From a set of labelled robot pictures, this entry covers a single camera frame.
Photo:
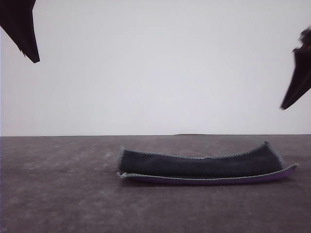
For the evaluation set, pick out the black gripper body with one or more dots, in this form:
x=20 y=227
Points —
x=306 y=40

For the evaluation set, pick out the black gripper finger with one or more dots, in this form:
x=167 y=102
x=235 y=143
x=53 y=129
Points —
x=19 y=24
x=301 y=77

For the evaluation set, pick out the purple towel with grey hem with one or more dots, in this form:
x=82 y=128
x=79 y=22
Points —
x=194 y=167

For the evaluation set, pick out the grey table cloth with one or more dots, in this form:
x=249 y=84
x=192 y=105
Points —
x=53 y=194

